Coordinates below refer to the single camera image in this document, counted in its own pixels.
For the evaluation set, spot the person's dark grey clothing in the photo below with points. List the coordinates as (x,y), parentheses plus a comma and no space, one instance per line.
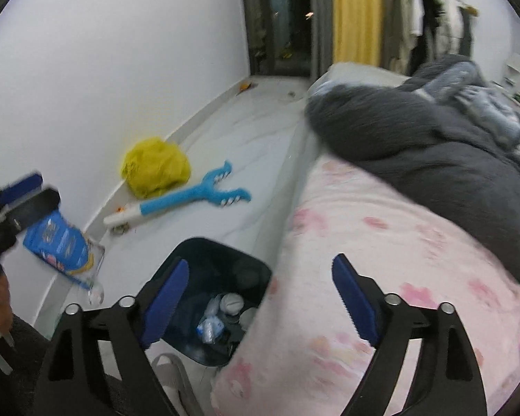
(26,364)

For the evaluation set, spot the blue snack packet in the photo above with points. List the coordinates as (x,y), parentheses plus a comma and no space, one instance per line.
(56,242)

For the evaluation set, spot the grey hanging pants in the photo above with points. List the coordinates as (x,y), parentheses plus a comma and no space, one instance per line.
(467,30)

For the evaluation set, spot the dark grey fleece blanket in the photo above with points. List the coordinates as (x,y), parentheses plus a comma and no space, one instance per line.
(416,151)

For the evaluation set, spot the light blue denim clothes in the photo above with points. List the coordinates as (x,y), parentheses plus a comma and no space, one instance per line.
(489,108)

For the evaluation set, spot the blue tissue packet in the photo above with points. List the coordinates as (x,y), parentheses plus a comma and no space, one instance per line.
(211,327)

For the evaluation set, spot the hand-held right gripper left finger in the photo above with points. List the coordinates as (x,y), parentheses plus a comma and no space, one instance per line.
(169,303)

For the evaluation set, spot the dark teal waste bin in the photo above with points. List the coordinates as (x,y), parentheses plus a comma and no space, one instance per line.
(225,260)

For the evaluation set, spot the yellow plastic bag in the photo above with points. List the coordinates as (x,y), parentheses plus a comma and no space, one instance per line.
(156,167)

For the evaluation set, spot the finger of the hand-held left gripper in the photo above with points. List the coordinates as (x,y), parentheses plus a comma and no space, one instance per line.
(39,203)
(21,186)

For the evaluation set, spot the pink printed bed sheet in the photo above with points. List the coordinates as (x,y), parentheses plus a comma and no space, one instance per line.
(394,242)

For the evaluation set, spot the dark glass balcony door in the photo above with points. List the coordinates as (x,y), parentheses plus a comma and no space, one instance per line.
(281,17)

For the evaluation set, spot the blue plush toy stick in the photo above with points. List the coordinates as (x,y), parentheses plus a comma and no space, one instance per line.
(177,199)

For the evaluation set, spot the yellow curtain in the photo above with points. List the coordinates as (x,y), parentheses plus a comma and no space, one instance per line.
(357,13)

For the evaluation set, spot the white hanging jacket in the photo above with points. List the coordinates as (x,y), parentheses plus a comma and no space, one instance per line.
(448,17)

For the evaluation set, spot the small orange floor object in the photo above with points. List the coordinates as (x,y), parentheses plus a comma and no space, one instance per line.
(245,86)

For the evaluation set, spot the cream hanging garment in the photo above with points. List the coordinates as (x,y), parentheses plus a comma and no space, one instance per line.
(409,13)

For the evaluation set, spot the grey slipper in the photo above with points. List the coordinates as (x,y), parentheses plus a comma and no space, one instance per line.
(173,372)

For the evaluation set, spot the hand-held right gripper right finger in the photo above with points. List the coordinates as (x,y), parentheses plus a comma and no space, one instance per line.
(357,303)

